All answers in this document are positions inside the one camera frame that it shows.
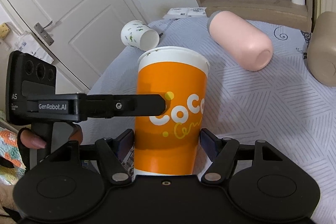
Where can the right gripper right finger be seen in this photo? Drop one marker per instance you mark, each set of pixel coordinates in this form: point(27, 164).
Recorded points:
point(222, 153)

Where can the metal door handle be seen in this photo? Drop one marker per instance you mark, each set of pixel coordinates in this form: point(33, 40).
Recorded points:
point(41, 31)

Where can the white leaf-print paper cup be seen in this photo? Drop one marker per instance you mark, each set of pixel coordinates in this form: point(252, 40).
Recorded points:
point(138, 34)

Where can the person's left hand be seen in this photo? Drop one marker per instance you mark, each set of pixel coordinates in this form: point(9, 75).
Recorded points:
point(29, 139)

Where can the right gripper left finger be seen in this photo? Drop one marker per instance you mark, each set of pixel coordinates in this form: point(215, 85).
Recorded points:
point(111, 153)

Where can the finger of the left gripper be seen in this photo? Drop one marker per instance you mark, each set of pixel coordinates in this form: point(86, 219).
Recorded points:
point(131, 105)

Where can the orange paper cup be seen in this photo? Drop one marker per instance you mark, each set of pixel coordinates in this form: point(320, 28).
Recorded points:
point(167, 144)

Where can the white door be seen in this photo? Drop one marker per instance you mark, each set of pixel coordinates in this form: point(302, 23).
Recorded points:
point(86, 34)

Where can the pink plastic cup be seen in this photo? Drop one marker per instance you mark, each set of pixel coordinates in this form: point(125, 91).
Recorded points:
point(251, 48)

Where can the beige plastic cup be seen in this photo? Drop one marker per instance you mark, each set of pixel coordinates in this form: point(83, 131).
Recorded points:
point(321, 50)

